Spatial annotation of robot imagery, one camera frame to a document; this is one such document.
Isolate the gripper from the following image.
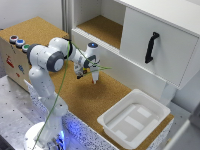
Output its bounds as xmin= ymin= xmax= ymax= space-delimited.
xmin=89 ymin=65 xmax=101 ymax=81

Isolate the white cabinet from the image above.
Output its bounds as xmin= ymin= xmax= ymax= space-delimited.
xmin=70 ymin=0 xmax=200 ymax=105

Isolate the white plastic box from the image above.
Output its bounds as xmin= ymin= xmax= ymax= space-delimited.
xmin=96 ymin=88 xmax=172 ymax=150

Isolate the green button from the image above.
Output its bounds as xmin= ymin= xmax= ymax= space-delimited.
xmin=21 ymin=43 xmax=31 ymax=53

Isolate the wooden drawer box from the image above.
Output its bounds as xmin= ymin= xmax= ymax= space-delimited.
xmin=0 ymin=16 xmax=71 ymax=93

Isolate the white sliding door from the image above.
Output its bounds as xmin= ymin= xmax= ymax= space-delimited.
xmin=118 ymin=6 xmax=200 ymax=89

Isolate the blue button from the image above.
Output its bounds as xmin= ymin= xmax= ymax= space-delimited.
xmin=15 ymin=38 xmax=26 ymax=48

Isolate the red button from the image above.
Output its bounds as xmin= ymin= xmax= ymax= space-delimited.
xmin=9 ymin=34 xmax=19 ymax=45

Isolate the green cable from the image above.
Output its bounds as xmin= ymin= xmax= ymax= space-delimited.
xmin=32 ymin=38 xmax=113 ymax=150

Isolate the black door handle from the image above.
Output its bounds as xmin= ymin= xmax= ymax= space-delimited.
xmin=144 ymin=31 xmax=161 ymax=65

